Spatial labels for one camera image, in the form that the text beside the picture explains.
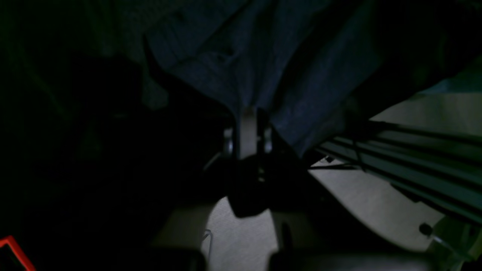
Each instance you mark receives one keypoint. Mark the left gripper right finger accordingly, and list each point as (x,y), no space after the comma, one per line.
(265,132)

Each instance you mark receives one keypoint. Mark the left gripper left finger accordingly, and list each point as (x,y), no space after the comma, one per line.
(243,139)

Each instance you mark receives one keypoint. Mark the dark navy t-shirt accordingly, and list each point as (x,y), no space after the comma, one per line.
(316,67)

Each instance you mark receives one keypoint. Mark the orange clamp far left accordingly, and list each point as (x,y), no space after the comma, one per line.
(12,257)

